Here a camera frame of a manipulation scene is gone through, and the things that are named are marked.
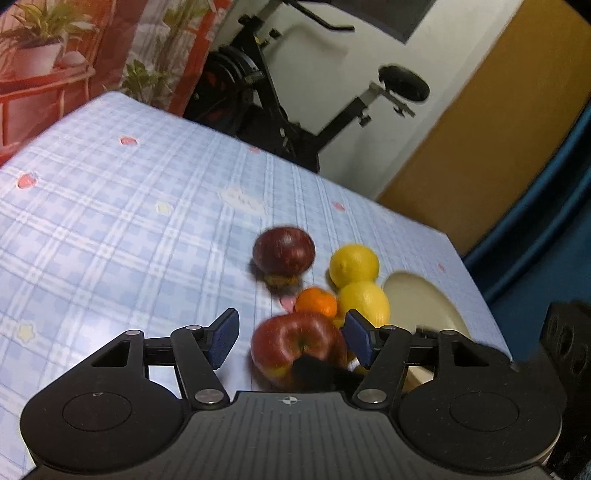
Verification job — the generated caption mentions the yellow lemon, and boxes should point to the yellow lemon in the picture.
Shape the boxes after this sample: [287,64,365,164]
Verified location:
[334,281,391,328]
[329,244,380,289]

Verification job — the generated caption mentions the red apple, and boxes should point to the red apple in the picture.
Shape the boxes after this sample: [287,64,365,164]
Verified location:
[250,312,349,389]

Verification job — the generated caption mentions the dark purple mangosteen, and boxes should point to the dark purple mangosteen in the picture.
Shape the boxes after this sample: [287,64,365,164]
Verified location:
[252,226,315,289]

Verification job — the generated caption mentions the beige round plate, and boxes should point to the beige round plate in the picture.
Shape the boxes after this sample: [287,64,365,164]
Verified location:
[382,270,473,388]

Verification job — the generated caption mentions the blue curtain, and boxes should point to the blue curtain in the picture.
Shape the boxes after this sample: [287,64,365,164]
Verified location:
[461,115,591,324]

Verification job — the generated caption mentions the small orange tangerine far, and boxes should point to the small orange tangerine far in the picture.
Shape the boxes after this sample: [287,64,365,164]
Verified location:
[294,286,338,318]

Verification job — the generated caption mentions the blue plaid tablecloth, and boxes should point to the blue plaid tablecloth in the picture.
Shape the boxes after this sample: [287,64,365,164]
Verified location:
[1,93,506,479]

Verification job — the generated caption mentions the wooden door panel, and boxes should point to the wooden door panel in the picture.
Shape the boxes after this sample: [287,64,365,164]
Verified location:
[378,1,590,254]

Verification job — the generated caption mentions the black exercise bike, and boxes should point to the black exercise bike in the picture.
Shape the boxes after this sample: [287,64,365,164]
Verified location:
[183,1,431,173]

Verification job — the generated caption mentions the printed backdrop cloth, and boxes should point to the printed backdrop cloth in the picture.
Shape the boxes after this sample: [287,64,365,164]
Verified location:
[1,0,233,162]

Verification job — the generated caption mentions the dark window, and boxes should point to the dark window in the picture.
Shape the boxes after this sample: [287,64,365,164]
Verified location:
[348,0,436,44]

